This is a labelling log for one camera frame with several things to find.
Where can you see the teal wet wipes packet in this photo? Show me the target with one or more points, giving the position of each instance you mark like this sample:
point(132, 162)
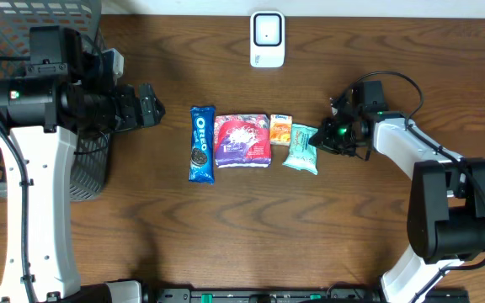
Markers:
point(302, 155)

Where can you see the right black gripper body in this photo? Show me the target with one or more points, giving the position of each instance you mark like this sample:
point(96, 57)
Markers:
point(335, 135)

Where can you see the grey plastic mesh basket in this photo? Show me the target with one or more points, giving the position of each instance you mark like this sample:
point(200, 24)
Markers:
point(16, 18)

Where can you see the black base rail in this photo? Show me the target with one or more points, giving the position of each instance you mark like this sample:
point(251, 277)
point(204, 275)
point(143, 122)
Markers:
point(266, 296)

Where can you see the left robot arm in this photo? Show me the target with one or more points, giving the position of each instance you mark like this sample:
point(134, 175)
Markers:
point(64, 95)

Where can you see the blue Oreo cookie pack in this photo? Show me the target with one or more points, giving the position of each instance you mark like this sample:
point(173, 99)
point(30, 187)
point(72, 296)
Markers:
point(201, 157)

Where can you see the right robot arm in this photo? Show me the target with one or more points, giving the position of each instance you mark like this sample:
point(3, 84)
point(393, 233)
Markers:
point(446, 208)

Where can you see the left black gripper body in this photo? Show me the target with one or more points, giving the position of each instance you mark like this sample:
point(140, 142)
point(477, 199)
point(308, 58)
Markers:
point(136, 112)

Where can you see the orange pocket tissue pack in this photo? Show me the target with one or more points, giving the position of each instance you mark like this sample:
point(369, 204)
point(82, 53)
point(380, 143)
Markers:
point(280, 129)

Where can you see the white barcode scanner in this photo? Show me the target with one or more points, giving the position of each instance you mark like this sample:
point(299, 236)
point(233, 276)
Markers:
point(267, 39)

